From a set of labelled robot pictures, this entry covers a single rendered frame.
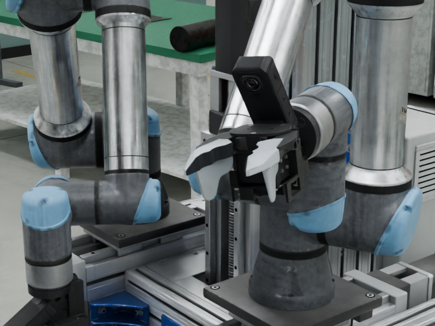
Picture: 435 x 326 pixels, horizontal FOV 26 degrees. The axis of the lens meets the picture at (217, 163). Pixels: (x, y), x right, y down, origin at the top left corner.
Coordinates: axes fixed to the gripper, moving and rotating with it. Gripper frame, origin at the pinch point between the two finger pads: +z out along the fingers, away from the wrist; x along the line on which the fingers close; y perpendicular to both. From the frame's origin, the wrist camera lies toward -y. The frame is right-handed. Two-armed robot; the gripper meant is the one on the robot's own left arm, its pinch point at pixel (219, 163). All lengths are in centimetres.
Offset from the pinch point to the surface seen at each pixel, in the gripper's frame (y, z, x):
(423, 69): 100, -584, 133
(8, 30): 23, -346, 307
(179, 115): 89, -406, 237
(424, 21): 66, -585, 130
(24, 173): 106, -336, 306
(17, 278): 117, -217, 221
